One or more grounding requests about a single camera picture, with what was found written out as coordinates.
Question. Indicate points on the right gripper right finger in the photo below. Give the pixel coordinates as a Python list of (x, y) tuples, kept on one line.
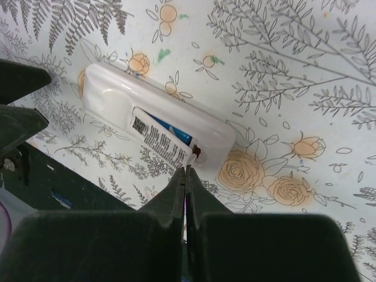
[(225, 246)]

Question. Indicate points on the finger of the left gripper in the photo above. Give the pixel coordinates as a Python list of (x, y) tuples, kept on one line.
[(18, 80)]

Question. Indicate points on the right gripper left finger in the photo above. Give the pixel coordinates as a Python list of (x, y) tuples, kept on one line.
[(142, 246)]

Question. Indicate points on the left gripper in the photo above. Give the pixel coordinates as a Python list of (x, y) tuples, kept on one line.
[(39, 180)]

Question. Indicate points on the white remote control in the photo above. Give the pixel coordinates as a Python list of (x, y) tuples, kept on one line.
[(110, 96)]

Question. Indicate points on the white battery cover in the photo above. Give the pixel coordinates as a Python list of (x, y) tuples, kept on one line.
[(158, 139)]

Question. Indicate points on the blue battery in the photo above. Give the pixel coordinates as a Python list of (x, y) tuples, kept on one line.
[(181, 135)]

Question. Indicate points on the floral table cloth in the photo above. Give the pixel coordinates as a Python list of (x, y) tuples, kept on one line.
[(294, 79)]

